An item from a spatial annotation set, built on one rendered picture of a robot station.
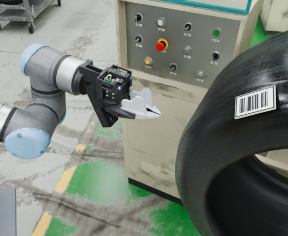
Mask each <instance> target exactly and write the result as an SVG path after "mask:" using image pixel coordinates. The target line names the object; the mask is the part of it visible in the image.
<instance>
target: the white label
mask: <svg viewBox="0 0 288 236"><path fill-rule="evenodd" d="M275 109H276V91H275V85H273V86H270V87H267V88H264V89H260V90H257V91H254V92H251V93H247V94H245V95H241V96H238V97H236V99H235V119H238V118H243V117H246V116H250V115H254V114H258V113H262V112H266V111H271V110H275Z"/></svg>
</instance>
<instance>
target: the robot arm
mask: <svg viewBox="0 0 288 236"><path fill-rule="evenodd" d="M118 68H119V69H122V70H124V71H127V73H126V72H123V71H120V70H118ZM110 69H111V70H110ZM20 70H21V71H22V72H23V73H24V75H26V76H29V77H30V88H31V101H30V102H29V104H28V106H27V107H26V108H25V110H22V109H19V108H17V107H14V106H9V105H6V104H4V103H1V102H0V142H2V143H4V144H5V147H6V149H7V151H8V152H9V153H10V154H12V155H14V156H15V157H18V158H21V159H35V158H38V157H40V156H41V155H42V154H43V153H44V152H45V150H46V148H47V147H48V146H49V144H50V142H51V138H52V135H53V133H54V131H55V128H56V126H58V125H59V124H61V123H62V122H63V121H64V119H65V117H66V113H67V108H66V92H67V93H69V94H72V95H74V96H78V95H80V94H81V95H86V94H87V95H88V97H89V100H90V102H91V104H92V106H93V108H94V110H95V112H96V114H97V116H98V118H99V121H100V123H101V125H102V127H112V125H113V124H114V123H115V122H116V121H117V120H118V117H120V118H128V119H151V118H159V117H160V116H161V113H160V111H159V110H158V109H157V108H156V107H155V106H154V105H153V102H152V93H151V91H150V90H149V89H148V88H143V89H142V90H141V92H137V91H134V90H130V89H129V88H130V87H131V86H132V78H131V76H132V71H130V70H128V69H125V68H123V67H120V66H117V65H114V64H112V65H111V66H110V67H107V68H106V69H104V70H103V69H100V68H98V67H95V66H93V61H92V60H89V59H88V60H86V61H84V60H82V59H79V58H76V57H74V56H71V55H69V54H66V53H64V52H61V51H59V50H56V49H54V48H51V47H50V46H48V45H43V44H32V45H30V46H29V47H27V48H26V49H25V50H24V52H23V53H22V55H21V58H20Z"/></svg>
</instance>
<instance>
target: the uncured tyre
mask: <svg viewBox="0 0 288 236"><path fill-rule="evenodd" d="M273 85H275V91H276V109H275V110H271V111H266V112H262V113H258V114H254V115H250V116H246V117H243V118H238V119H235V99H236V97H238V96H241V95H245V94H247V93H251V92H254V91H257V90H260V89H264V88H267V87H270V86H273ZM280 149H288V30H287V31H284V32H282V33H279V34H277V35H274V36H272V37H270V38H268V39H266V40H264V41H262V42H260V43H258V44H256V45H254V46H252V47H251V48H249V49H247V50H246V51H244V52H243V53H241V54H240V55H239V56H237V57H236V58H235V59H234V60H232V61H231V62H230V63H229V64H228V65H227V66H226V67H225V68H224V69H223V70H222V71H221V72H220V73H219V75H218V76H217V77H216V78H215V80H214V81H213V83H212V84H211V86H210V87H209V89H208V91H207V92H206V94H205V96H204V98H203V99H202V101H201V103H200V104H199V106H198V107H197V109H196V111H195V112H194V114H193V116H192V117H191V119H190V121H189V122H188V124H187V125H186V127H185V129H184V131H183V133H182V135H181V138H180V141H179V145H178V149H177V155H176V160H175V181H176V186H177V190H178V193H179V195H180V198H181V200H182V203H183V205H184V207H185V209H186V211H187V213H188V215H189V217H190V219H191V220H192V222H193V224H194V226H195V227H196V229H197V230H198V232H199V233H200V235H201V236H288V178H286V177H284V176H282V175H280V174H278V173H277V172H275V171H273V170H272V169H270V168H269V167H267V166H266V165H265V164H263V163H262V162H261V161H260V160H259V159H258V158H257V157H256V156H255V154H259V153H263V152H268V151H274V150H280Z"/></svg>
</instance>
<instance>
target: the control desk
mask: <svg viewBox="0 0 288 236"><path fill-rule="evenodd" d="M261 3H262V0H252V2H251V6H250V11H249V14H248V15H246V14H240V13H234V12H228V11H222V10H216V9H211V8H205V7H197V6H191V5H185V4H180V3H173V2H168V1H162V0H114V10H115V25H116V40H117V54H118V66H120V67H123V68H125V69H128V70H130V71H132V76H131V78H132V86H131V87H130V88H129V89H130V90H134V91H137V92H141V90H142V89H143V88H148V89H149V90H150V91H151V93H152V102H153V105H154V106H155V107H156V108H157V109H158V110H159V111H160V113H161V116H160V117H159V118H151V119H128V118H122V132H123V146H124V161H125V176H127V177H128V182H129V184H132V185H134V186H136V187H139V188H141V189H143V190H146V191H148V192H151V193H153V194H155V195H158V196H160V197H162V198H165V199H167V200H169V201H172V202H174V203H176V204H179V205H181V206H183V207H184V205H183V203H182V200H181V198H180V195H179V193H178V190H177V186H176V181H175V160H176V155H177V149H178V145H179V141H180V138H181V135H182V133H183V131H184V129H185V127H186V125H187V124H188V122H189V121H190V119H191V117H192V116H193V114H194V112H195V111H196V109H197V107H198V106H199V104H200V103H201V101H202V99H203V98H204V96H205V94H206V92H207V91H208V89H209V87H210V86H211V84H212V83H213V81H214V80H215V78H216V77H217V76H218V75H219V73H220V72H221V71H222V70H223V69H224V68H225V67H226V66H227V65H228V64H229V63H230V62H231V61H232V60H234V59H235V58H236V57H237V56H239V55H240V54H241V53H243V52H244V51H246V50H247V49H249V48H250V46H251V42H252V39H253V35H254V31H255V27H256V24H257V20H258V15H259V11H260V7H261Z"/></svg>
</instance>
